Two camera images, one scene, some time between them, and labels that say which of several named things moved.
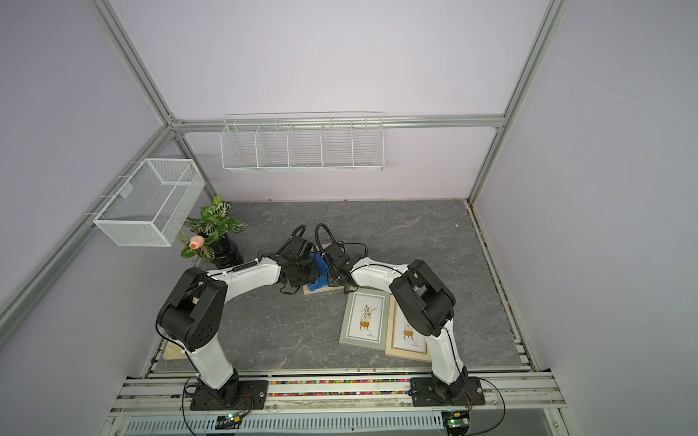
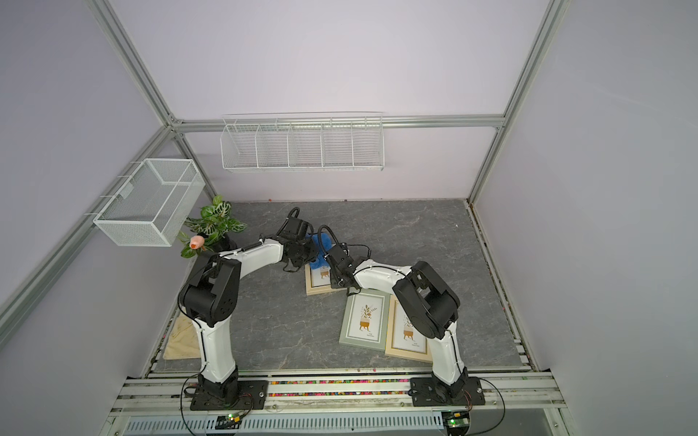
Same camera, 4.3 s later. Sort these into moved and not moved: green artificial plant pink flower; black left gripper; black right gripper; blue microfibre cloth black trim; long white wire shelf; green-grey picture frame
Moved: blue microfibre cloth black trim; black left gripper
Not moved: green artificial plant pink flower; black right gripper; green-grey picture frame; long white wire shelf
